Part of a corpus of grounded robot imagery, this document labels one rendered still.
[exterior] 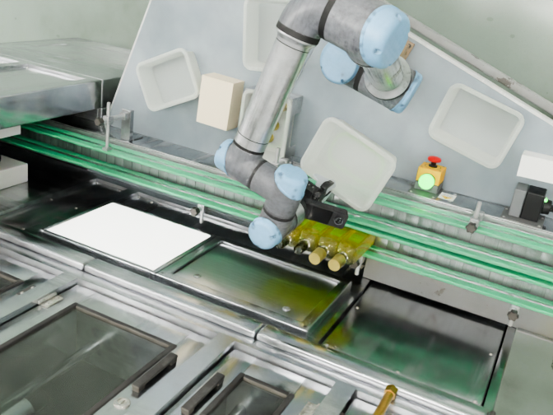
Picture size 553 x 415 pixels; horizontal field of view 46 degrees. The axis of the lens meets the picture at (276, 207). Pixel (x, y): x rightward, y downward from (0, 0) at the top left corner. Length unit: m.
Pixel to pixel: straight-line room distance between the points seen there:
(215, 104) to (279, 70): 0.83
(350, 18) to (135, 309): 0.94
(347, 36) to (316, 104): 0.82
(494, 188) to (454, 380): 0.60
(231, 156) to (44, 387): 0.64
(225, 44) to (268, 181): 0.89
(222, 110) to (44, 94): 0.61
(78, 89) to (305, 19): 1.29
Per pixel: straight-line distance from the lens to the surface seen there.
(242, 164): 1.44
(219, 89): 2.16
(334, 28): 1.30
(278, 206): 1.42
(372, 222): 1.89
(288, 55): 1.36
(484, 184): 2.00
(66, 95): 2.41
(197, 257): 1.96
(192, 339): 1.66
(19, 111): 2.27
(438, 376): 1.69
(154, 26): 2.37
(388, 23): 1.28
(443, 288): 1.98
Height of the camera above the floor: 2.66
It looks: 59 degrees down
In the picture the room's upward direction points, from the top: 122 degrees counter-clockwise
